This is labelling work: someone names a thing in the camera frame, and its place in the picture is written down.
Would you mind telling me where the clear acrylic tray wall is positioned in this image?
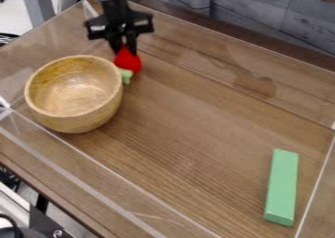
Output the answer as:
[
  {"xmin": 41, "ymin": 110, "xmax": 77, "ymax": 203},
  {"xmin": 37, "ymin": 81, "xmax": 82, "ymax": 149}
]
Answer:
[{"xmin": 0, "ymin": 4, "xmax": 335, "ymax": 238}]

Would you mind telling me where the black device with screw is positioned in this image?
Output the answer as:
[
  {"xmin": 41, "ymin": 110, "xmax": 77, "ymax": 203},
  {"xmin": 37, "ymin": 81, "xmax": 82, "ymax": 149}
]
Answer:
[{"xmin": 0, "ymin": 209, "xmax": 76, "ymax": 238}]

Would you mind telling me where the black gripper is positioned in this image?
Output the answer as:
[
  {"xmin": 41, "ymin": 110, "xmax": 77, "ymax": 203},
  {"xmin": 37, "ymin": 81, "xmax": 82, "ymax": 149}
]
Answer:
[{"xmin": 84, "ymin": 0, "xmax": 154, "ymax": 56}]

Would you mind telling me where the wooden bowl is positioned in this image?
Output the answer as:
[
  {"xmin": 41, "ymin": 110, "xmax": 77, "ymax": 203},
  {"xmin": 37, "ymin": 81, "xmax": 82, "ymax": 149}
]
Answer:
[{"xmin": 24, "ymin": 55, "xmax": 122, "ymax": 133}]

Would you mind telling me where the clear acrylic corner bracket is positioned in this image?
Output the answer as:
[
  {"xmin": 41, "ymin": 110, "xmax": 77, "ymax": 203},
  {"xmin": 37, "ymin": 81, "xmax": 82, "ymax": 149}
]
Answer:
[{"xmin": 82, "ymin": 0, "xmax": 98, "ymax": 20}]

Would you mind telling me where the red felt strawberry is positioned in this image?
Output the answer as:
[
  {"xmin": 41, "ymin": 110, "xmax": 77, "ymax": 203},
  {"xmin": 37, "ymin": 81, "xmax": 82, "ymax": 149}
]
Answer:
[{"xmin": 113, "ymin": 46, "xmax": 142, "ymax": 85}]

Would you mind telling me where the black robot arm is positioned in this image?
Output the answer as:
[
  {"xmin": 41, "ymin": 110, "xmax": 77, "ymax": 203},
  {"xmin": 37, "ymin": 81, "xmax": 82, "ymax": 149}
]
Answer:
[{"xmin": 84, "ymin": 0, "xmax": 154, "ymax": 55}]

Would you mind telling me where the black cable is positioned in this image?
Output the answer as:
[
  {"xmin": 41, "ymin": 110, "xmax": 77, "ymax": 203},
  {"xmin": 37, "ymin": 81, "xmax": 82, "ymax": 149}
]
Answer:
[{"xmin": 0, "ymin": 213, "xmax": 24, "ymax": 238}]

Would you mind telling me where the green rectangular block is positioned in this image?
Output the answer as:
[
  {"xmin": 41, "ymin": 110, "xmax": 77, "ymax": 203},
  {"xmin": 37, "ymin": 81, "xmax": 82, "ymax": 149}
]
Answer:
[{"xmin": 263, "ymin": 149, "xmax": 300, "ymax": 226}]

